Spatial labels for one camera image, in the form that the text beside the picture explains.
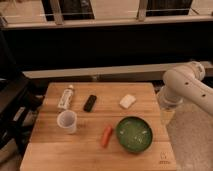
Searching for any orange red pepper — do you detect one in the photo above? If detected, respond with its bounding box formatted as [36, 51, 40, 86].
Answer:
[101, 125, 113, 148]

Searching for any clear plastic cup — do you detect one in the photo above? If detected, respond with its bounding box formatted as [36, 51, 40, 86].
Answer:
[57, 110, 77, 134]

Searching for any small white bottle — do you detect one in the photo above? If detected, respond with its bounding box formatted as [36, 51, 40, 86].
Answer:
[58, 85, 74, 110]

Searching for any green bowl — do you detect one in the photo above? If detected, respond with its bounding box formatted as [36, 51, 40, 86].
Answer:
[116, 116, 153, 154]

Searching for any black furniture at left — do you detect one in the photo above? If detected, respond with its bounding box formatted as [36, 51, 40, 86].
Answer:
[0, 77, 42, 155]

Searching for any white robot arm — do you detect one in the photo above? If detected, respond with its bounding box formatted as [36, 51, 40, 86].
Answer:
[157, 61, 213, 116]

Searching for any white sponge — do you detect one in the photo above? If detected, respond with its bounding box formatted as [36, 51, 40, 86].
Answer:
[119, 94, 136, 109]

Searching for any wooden cutting board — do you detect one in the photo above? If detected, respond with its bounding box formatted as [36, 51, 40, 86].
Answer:
[20, 83, 177, 171]

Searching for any black rectangular device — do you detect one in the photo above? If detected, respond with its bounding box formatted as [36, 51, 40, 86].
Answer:
[83, 95, 97, 112]

